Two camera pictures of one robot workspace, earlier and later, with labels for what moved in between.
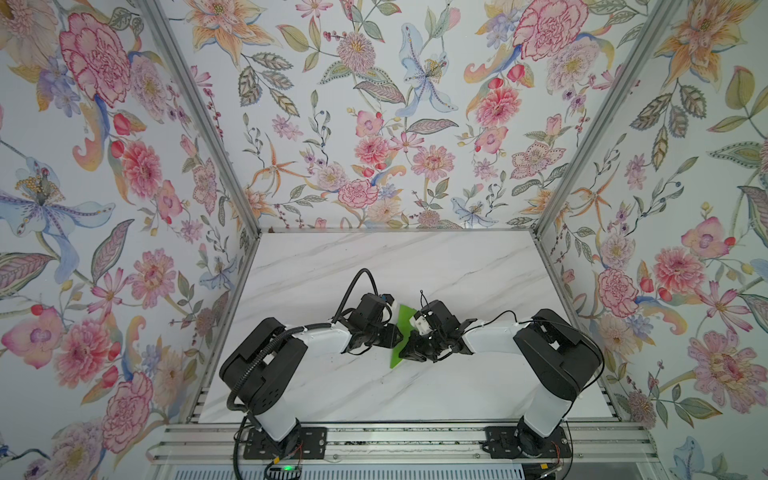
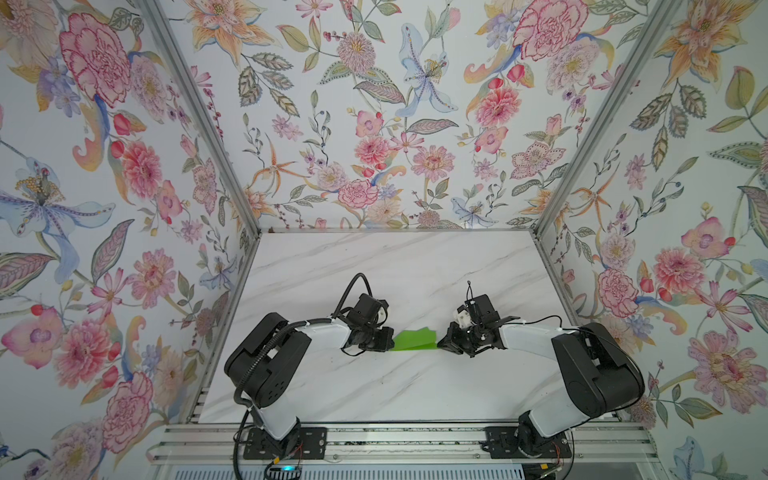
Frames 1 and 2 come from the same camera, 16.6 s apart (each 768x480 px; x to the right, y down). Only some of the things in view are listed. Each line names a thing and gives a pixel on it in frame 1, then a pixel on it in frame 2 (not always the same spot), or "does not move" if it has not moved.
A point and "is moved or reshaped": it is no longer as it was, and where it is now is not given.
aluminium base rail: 404,444 does not move
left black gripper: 392,334 does not move
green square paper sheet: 405,326 is moved or reshaped
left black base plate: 305,443 does not move
